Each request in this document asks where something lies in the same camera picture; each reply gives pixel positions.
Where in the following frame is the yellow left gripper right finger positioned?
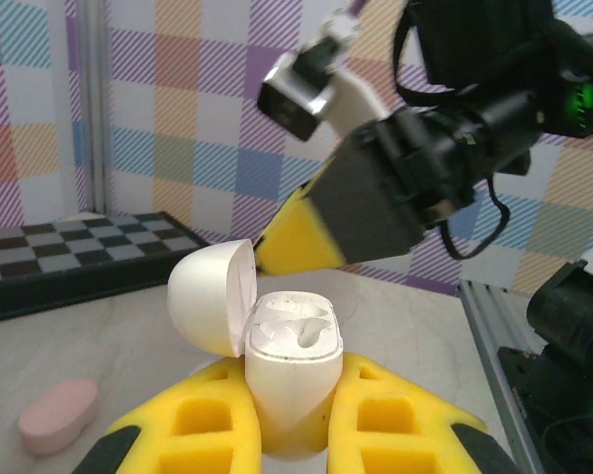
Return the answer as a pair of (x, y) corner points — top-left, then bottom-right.
(325, 352), (521, 474)

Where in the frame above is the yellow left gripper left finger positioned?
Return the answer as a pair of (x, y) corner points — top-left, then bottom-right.
(81, 357), (267, 474)

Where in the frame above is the egg-shaped white earbud charging case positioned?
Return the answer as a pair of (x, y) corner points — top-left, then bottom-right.
(166, 239), (346, 463)

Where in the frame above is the pink earbud charging case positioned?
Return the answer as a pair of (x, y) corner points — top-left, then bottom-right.
(18, 378), (100, 456)

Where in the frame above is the black folding chessboard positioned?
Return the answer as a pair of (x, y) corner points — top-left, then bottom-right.
(0, 210), (212, 326)

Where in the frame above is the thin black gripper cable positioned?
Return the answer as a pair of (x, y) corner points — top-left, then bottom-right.
(443, 172), (512, 262)

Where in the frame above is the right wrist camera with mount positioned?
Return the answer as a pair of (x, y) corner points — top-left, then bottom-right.
(255, 8), (392, 143)

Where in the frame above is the aluminium mounting rail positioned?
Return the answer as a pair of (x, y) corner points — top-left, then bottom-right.
(457, 278), (548, 474)

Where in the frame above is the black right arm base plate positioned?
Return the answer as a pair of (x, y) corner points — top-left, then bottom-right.
(496, 345), (593, 474)

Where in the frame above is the aluminium frame post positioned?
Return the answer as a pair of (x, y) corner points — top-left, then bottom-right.
(76, 0), (114, 218)

